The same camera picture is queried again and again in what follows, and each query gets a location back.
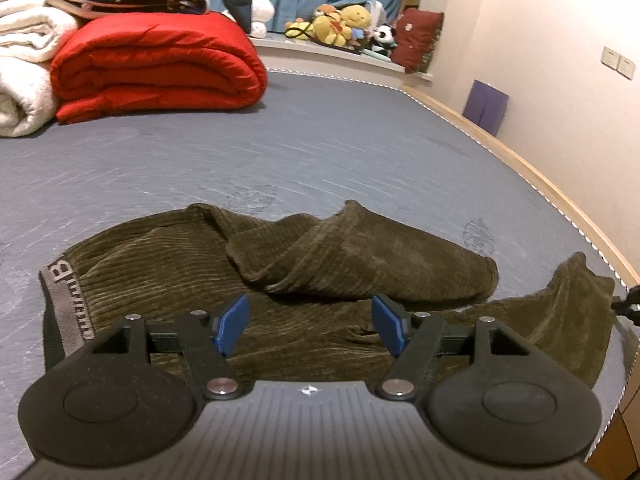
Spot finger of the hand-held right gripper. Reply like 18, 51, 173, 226
610, 284, 640, 327

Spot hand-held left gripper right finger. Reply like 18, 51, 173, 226
372, 294, 546, 403

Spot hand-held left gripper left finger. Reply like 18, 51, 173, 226
85, 294, 251, 401

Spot olive corduroy pants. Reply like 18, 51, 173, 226
40, 200, 617, 396

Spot grey mattress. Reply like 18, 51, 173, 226
0, 67, 633, 480

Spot purple bag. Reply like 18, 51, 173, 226
462, 80, 510, 137

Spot red folded quilt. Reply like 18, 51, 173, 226
50, 11, 268, 125

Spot white window ledge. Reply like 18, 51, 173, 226
250, 35, 433, 83

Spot panda plush toy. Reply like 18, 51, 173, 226
370, 25, 398, 56

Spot dark red cushion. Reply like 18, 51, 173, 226
390, 7, 445, 73

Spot small yellow plush toy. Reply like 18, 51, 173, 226
284, 17, 316, 41

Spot white fluffy rolled blanket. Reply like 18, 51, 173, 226
0, 55, 61, 138

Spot large yellow plush toy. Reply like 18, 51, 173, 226
312, 4, 371, 47

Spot clear plastic bag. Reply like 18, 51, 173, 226
365, 0, 387, 28

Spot white plush toy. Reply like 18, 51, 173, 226
222, 0, 276, 38

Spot cream folded blanket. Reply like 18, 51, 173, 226
0, 0, 78, 63

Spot wooden bed frame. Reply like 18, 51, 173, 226
400, 85, 640, 480

